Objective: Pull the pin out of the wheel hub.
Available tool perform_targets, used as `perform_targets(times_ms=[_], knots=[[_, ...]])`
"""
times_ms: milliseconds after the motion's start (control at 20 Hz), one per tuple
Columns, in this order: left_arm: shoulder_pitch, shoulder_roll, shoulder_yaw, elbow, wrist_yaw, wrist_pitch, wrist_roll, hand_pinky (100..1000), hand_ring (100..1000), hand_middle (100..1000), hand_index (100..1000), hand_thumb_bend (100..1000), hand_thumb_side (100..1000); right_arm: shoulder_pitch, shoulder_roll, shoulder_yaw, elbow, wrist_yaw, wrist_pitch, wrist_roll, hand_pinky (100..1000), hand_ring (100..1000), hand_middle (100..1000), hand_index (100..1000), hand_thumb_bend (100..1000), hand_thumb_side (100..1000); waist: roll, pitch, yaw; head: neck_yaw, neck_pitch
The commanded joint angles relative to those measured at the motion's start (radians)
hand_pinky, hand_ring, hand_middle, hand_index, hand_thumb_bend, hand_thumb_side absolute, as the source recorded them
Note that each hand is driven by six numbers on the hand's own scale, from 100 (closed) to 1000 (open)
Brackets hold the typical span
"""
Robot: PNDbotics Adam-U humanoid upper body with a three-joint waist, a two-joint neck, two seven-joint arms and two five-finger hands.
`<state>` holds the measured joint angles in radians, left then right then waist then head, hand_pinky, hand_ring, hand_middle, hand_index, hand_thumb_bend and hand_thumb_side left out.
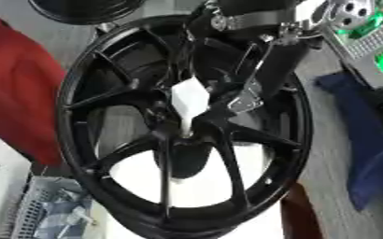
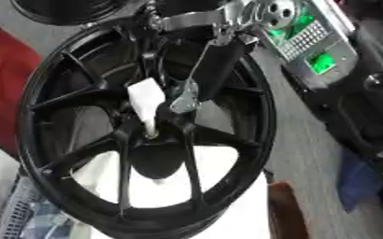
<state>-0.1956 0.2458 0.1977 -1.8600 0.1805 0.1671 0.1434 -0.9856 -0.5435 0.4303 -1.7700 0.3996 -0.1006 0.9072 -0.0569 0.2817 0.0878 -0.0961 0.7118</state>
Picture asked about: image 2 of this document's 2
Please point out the blue bag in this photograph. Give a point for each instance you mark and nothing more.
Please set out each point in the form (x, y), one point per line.
(358, 180)

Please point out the black spoked wheel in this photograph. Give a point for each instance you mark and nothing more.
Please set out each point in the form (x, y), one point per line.
(69, 96)

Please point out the grey plastic basket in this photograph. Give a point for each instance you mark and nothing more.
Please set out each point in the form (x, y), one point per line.
(17, 211)

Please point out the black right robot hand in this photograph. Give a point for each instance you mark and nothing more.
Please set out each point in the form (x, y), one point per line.
(219, 68)

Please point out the red fabric seat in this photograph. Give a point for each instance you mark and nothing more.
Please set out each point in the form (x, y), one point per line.
(4, 84)

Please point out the black round tyre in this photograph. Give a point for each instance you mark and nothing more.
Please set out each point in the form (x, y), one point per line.
(64, 11)

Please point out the white table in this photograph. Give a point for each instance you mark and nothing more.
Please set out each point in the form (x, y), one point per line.
(156, 193)

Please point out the brown chair back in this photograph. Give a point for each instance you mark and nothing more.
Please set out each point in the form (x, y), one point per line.
(287, 211)

